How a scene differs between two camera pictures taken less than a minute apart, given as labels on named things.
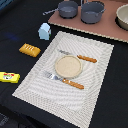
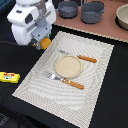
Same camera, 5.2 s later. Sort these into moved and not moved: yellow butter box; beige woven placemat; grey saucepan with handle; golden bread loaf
Moved: golden bread loaf
Not moved: grey saucepan with handle; yellow butter box; beige woven placemat
